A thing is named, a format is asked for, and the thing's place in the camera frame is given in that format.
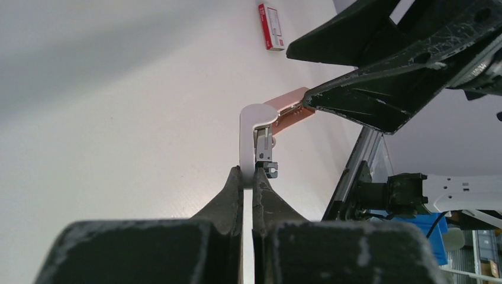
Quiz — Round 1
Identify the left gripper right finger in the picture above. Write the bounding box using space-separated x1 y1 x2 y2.
252 168 447 283

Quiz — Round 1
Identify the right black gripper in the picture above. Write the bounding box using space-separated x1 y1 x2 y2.
303 1 501 134

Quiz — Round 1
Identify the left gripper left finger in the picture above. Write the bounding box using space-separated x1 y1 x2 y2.
35 166 243 283

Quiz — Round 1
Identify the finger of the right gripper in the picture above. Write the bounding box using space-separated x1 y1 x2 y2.
287 0 404 67

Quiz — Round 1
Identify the small pink white stapler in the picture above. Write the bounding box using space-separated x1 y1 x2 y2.
239 87 315 283

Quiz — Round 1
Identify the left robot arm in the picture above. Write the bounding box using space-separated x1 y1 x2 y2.
36 162 501 283

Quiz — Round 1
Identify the closed red staple box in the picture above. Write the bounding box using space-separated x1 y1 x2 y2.
258 2 286 51

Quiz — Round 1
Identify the right aluminium frame post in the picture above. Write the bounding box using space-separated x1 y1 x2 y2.
321 127 382 221

